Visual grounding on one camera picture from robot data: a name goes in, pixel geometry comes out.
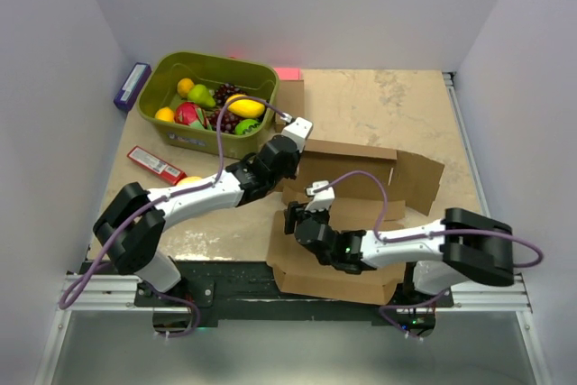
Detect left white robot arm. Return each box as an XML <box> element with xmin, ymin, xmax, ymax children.
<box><xmin>93</xmin><ymin>134</ymin><xmax>307</xmax><ymax>306</ymax></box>

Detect purple grapes back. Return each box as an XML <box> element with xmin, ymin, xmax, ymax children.
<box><xmin>213</xmin><ymin>83</ymin><xmax>244</xmax><ymax>106</ymax></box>

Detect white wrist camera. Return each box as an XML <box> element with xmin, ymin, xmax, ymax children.
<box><xmin>306</xmin><ymin>180</ymin><xmax>335</xmax><ymax>212</ymax></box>
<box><xmin>280</xmin><ymin>117</ymin><xmax>314</xmax><ymax>152</ymax></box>

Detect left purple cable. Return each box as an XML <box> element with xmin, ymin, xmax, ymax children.
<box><xmin>59</xmin><ymin>95</ymin><xmax>294</xmax><ymax>340</ymax></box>

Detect purple rectangular box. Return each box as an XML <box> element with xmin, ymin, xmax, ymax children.
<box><xmin>114</xmin><ymin>62</ymin><xmax>151</xmax><ymax>114</ymax></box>

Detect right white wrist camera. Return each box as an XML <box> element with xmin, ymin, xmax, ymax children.
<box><xmin>306</xmin><ymin>180</ymin><xmax>335</xmax><ymax>212</ymax></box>

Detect purple grapes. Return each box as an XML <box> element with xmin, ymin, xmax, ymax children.
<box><xmin>213</xmin><ymin>83</ymin><xmax>244</xmax><ymax>106</ymax></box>
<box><xmin>207</xmin><ymin>108</ymin><xmax>243</xmax><ymax>134</ymax></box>

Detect small folded cardboard box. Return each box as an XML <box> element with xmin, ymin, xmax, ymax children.
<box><xmin>274</xmin><ymin>80</ymin><xmax>305</xmax><ymax>117</ymax></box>

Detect yellow mango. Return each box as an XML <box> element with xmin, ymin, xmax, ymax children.
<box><xmin>226</xmin><ymin>94</ymin><xmax>266</xmax><ymax>119</ymax></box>

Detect green pear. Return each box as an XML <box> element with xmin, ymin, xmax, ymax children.
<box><xmin>187</xmin><ymin>84</ymin><xmax>216</xmax><ymax>109</ymax></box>

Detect purple grapes front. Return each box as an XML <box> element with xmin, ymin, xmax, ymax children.
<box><xmin>207</xmin><ymin>108</ymin><xmax>243</xmax><ymax>134</ymax></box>

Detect green round fruit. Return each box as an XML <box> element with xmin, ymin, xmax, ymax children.
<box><xmin>234</xmin><ymin>119</ymin><xmax>261</xmax><ymax>136</ymax></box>

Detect orange fruit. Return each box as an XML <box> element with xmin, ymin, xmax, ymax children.
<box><xmin>177</xmin><ymin>78</ymin><xmax>195</xmax><ymax>99</ymax></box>
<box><xmin>154</xmin><ymin>106</ymin><xmax>175</xmax><ymax>123</ymax></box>

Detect pink sticky note pad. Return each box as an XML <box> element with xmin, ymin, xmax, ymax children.
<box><xmin>274</xmin><ymin>67</ymin><xmax>301</xmax><ymax>81</ymax></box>

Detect large cardboard box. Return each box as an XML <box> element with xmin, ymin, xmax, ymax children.
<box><xmin>266</xmin><ymin>140</ymin><xmax>444</xmax><ymax>305</ymax></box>

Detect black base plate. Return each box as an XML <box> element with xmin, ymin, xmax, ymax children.
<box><xmin>80</xmin><ymin>260</ymin><xmax>454</xmax><ymax>330</ymax></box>

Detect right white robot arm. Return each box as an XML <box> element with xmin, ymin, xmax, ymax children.
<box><xmin>284</xmin><ymin>202</ymin><xmax>514</xmax><ymax>307</ymax></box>

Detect olive green plastic bin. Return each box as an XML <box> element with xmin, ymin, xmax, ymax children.
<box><xmin>137</xmin><ymin>51</ymin><xmax>280</xmax><ymax>159</ymax></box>

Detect orange round sponge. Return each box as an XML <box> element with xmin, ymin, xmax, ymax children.
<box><xmin>177</xmin><ymin>176</ymin><xmax>202</xmax><ymax>186</ymax></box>

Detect red rectangular packet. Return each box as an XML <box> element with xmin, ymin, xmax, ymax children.
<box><xmin>127</xmin><ymin>146</ymin><xmax>187</xmax><ymax>186</ymax></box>

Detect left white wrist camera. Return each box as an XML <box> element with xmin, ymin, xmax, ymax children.
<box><xmin>280</xmin><ymin>117</ymin><xmax>314</xmax><ymax>152</ymax></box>

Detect orange fruit back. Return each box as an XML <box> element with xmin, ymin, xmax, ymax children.
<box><xmin>177</xmin><ymin>78</ymin><xmax>195</xmax><ymax>99</ymax></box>

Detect orange fruit front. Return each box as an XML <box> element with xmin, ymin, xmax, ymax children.
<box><xmin>154</xmin><ymin>106</ymin><xmax>175</xmax><ymax>123</ymax></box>

